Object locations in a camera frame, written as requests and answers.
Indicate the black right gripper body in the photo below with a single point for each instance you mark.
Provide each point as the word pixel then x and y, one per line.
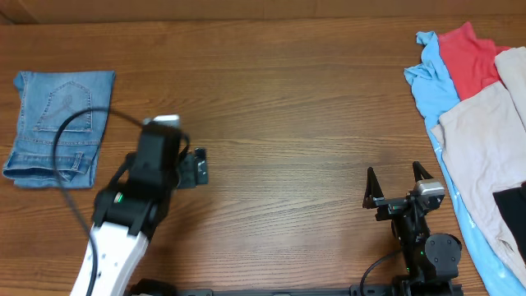
pixel 392 208

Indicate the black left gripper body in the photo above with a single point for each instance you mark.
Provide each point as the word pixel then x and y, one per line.
pixel 187 176

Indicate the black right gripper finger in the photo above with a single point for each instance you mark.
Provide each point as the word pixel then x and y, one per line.
pixel 373 194
pixel 419 172

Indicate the blue denim jeans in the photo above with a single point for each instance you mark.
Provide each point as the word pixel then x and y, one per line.
pixel 47 100

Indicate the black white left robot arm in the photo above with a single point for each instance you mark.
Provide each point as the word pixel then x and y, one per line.
pixel 128 211

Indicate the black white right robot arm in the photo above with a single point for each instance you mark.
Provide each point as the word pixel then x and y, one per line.
pixel 431 259

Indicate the pale pink garment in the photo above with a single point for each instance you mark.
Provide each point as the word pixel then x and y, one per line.
pixel 483 148

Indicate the light blue t-shirt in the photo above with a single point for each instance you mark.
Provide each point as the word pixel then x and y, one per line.
pixel 435 94

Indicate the black garment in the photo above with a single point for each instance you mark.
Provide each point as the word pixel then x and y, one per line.
pixel 511 204

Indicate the red t-shirt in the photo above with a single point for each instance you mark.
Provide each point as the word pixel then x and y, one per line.
pixel 470 61

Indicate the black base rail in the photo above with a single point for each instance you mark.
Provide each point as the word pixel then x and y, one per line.
pixel 279 292

